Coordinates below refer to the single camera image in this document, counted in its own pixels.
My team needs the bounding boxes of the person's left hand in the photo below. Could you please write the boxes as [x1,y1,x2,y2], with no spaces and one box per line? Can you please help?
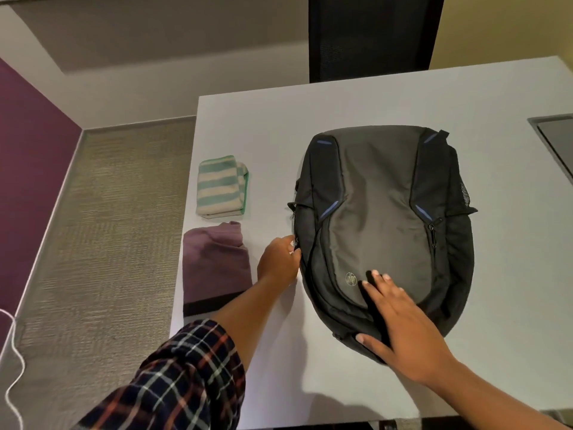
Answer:
[256,235,302,287]

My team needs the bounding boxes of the person's right hand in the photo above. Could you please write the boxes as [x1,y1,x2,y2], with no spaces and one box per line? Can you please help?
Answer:
[356,269,460,388]

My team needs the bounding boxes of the purple striped t-shirt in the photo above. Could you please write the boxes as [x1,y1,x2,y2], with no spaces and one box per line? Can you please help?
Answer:
[181,220,254,318]

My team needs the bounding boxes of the green white striped towel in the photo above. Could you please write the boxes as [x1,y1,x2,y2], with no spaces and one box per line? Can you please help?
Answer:
[195,155,249,219]

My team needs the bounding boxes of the grey backpack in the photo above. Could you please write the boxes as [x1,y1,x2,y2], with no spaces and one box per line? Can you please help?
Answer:
[287,125,479,366]

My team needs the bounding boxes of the black mesh-back chair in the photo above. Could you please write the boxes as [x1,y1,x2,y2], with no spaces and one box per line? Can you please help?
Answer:
[307,0,446,84]

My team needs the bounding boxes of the white table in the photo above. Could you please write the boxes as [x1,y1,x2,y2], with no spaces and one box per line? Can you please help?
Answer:
[168,56,573,430]

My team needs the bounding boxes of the grey table cable hatch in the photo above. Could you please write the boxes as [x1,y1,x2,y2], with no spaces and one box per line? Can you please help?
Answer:
[527,113,573,184]

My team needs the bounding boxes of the white floor cable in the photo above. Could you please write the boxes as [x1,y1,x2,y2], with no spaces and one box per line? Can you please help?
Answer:
[0,308,27,430]

